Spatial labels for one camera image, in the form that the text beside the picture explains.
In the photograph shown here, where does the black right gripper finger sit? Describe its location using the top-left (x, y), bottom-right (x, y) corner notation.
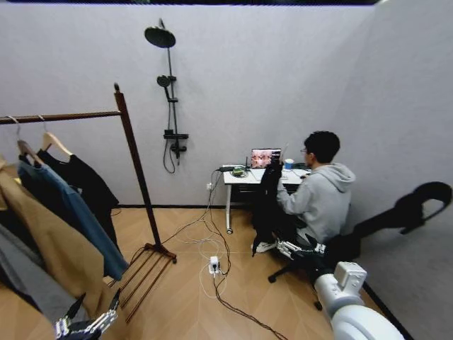
top-left (277, 239), bottom-right (304, 260)
top-left (306, 233), bottom-right (326, 254)

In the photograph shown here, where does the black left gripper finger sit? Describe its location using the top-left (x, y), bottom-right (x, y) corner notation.
top-left (86, 288), bottom-right (122, 336)
top-left (53, 293), bottom-right (87, 337)

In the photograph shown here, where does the black garment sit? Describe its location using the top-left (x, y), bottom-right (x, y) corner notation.
top-left (250, 161), bottom-right (285, 258)

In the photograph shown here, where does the grey hanging garment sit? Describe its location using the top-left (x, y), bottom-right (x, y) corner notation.
top-left (0, 222), bottom-right (89, 336)

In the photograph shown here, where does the wooden clothes hanger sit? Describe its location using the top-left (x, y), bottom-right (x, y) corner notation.
top-left (7, 115), bottom-right (45, 168)
top-left (37, 115), bottom-right (74, 157)

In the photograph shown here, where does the black office chair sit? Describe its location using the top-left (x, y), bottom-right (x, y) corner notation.
top-left (268, 226), bottom-right (362, 312)

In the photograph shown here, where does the person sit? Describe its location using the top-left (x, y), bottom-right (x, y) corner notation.
top-left (253, 130), bottom-right (357, 254)

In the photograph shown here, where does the tan coat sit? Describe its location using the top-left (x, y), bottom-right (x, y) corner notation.
top-left (0, 154), bottom-right (124, 340)

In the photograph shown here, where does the black tray under desk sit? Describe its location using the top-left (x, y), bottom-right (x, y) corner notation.
top-left (231, 183), bottom-right (265, 205)

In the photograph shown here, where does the white desk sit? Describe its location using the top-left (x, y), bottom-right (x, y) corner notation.
top-left (222, 165), bottom-right (312, 235)

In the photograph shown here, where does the open laptop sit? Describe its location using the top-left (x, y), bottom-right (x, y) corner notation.
top-left (250, 147), bottom-right (283, 169)

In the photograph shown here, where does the blue t-shirt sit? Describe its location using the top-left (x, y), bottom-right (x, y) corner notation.
top-left (16, 159), bottom-right (130, 281)

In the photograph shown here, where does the black box with antenna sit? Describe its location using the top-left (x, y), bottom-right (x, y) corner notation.
top-left (219, 155), bottom-right (249, 173)

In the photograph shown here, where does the black t-shirt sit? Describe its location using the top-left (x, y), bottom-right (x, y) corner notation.
top-left (36, 148), bottom-right (121, 251)

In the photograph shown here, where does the black shower mixer with shelf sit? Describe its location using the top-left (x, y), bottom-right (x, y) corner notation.
top-left (163, 130), bottom-right (190, 166)

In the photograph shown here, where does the dark brown wooden clothes rack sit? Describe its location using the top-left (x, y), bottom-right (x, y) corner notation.
top-left (0, 83), bottom-right (178, 325)

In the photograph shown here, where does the black hand shower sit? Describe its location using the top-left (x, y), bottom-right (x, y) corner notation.
top-left (156, 74), bottom-right (178, 102)

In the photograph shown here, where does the black rain shower head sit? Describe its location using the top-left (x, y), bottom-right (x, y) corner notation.
top-left (144, 18), bottom-right (177, 49)

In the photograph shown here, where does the long black floor cable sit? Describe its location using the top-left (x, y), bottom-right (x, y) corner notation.
top-left (211, 169), bottom-right (289, 340)

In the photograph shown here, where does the white cable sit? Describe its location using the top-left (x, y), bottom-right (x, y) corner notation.
top-left (183, 169), bottom-right (231, 299)

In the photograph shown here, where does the thin black cable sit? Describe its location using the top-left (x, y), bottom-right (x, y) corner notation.
top-left (131, 198), bottom-right (213, 265)

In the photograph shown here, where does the black shower hose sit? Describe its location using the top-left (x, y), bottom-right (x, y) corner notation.
top-left (163, 140), bottom-right (178, 174)

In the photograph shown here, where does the black shower rail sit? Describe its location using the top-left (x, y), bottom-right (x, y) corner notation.
top-left (165, 46), bottom-right (180, 132)

